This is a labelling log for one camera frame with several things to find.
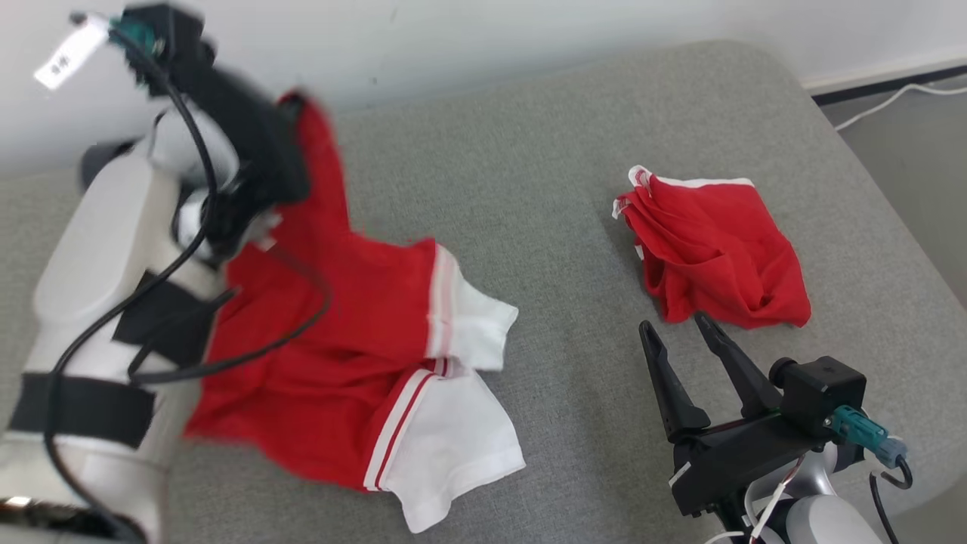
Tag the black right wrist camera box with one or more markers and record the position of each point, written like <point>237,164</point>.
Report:
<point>820,389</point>

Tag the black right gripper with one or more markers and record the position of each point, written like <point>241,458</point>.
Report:
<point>733,461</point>

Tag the white paper label tag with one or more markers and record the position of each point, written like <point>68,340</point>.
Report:
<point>68,53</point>

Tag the red jersey with white sleeves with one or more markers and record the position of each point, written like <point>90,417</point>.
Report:
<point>340,340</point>

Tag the red shorts with white trim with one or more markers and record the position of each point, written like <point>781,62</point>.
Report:
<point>718,249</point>

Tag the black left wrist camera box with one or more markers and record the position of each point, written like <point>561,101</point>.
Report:
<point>170,30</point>

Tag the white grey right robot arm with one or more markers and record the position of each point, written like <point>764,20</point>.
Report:
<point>823,521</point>

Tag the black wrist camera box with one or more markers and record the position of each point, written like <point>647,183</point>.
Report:
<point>820,389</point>
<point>170,30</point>

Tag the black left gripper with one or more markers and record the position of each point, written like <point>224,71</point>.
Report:
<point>257,151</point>

